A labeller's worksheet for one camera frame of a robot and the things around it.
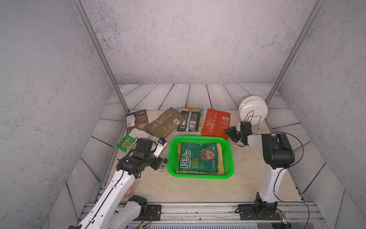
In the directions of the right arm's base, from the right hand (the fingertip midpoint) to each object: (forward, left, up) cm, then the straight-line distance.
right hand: (225, 130), depth 104 cm
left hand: (-27, +41, +13) cm, 50 cm away
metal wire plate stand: (+4, -25, -2) cm, 25 cm away
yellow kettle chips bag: (-22, +7, -2) cm, 23 cm away
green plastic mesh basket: (-18, +3, +4) cm, 19 cm away
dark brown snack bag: (+11, +67, -1) cm, 68 cm away
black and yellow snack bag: (+8, +23, +3) cm, 24 cm away
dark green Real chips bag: (-23, +20, +3) cm, 30 cm away
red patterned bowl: (-40, +59, -2) cm, 72 cm away
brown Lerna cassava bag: (+4, +46, +1) cm, 46 cm away
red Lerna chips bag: (+9, +6, -2) cm, 11 cm away
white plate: (+11, -19, +11) cm, 24 cm away
